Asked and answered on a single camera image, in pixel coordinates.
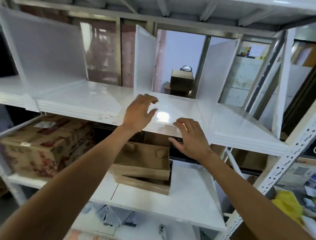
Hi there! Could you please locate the plain brown cardboard box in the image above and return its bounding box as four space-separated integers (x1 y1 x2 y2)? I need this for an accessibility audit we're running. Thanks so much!
232 148 269 171

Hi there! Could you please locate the yellow cloth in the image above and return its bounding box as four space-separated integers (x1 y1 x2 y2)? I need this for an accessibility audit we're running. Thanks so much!
271 190 304 226

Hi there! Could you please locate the small brown cardboard box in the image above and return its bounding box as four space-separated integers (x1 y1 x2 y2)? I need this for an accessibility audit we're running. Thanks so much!
169 69 195 97

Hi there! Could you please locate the person's right hand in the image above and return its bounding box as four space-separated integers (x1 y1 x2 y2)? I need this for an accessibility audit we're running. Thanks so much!
169 118 213 163

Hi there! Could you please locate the person's left hand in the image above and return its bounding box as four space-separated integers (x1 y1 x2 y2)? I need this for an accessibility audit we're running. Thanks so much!
122 94 159 131

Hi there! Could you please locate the grey plastic bag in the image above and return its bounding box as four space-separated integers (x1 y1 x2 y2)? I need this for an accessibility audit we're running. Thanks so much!
98 205 137 228

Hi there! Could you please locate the flat brown cardboard box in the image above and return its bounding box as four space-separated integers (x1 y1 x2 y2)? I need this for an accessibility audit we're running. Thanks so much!
113 161 174 196

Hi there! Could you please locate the person's left forearm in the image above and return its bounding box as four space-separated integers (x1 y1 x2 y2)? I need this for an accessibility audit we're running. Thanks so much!
0 124 143 240

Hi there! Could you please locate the red printed cardboard box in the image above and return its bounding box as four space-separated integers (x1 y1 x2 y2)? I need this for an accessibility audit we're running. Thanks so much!
0 114 96 179

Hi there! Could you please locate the white metal shelving unit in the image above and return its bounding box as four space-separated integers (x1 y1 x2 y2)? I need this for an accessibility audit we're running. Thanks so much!
0 0 316 240

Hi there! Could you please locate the white handheld device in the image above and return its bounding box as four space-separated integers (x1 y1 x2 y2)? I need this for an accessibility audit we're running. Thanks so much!
158 224 169 240

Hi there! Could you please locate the open brown cardboard box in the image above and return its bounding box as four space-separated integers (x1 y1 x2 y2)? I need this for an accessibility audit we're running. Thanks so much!
110 141 172 181

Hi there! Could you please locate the large white plastic divider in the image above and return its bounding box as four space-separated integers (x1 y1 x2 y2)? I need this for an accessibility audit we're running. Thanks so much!
0 6 89 100

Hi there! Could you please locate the person's right forearm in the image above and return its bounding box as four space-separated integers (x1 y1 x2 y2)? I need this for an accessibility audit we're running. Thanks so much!
197 151 316 240

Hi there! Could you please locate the printed product box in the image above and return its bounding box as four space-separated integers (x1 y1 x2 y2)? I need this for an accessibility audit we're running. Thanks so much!
276 158 316 211

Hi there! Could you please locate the narrow white plastic divider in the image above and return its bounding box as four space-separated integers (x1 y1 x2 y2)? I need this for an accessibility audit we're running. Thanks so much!
133 24 158 96

